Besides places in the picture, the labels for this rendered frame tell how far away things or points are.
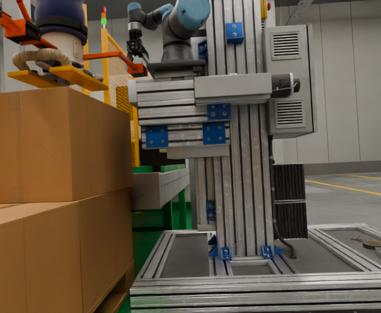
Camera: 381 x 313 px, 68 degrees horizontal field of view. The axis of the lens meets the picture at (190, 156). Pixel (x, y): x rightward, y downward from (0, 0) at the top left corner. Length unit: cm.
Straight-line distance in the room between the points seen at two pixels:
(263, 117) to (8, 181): 104
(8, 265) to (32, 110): 56
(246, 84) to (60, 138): 67
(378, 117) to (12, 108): 1184
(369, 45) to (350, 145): 369
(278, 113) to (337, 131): 1031
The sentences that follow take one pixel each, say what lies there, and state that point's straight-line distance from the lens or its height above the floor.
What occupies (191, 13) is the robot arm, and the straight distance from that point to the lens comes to 110.
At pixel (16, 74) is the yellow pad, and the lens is 141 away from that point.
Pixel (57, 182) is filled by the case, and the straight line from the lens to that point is 109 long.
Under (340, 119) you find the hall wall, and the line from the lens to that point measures 1167.
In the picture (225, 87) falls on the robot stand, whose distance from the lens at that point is 101.
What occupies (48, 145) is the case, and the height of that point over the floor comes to 74.
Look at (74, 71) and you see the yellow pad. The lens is 129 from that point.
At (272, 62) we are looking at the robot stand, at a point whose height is 107.
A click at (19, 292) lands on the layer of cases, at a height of 37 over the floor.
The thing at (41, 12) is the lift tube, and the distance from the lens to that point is 151.
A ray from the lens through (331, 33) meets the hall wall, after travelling 1237.
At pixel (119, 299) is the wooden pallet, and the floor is 2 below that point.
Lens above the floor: 66
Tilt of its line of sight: 1 degrees up
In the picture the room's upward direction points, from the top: 3 degrees counter-clockwise
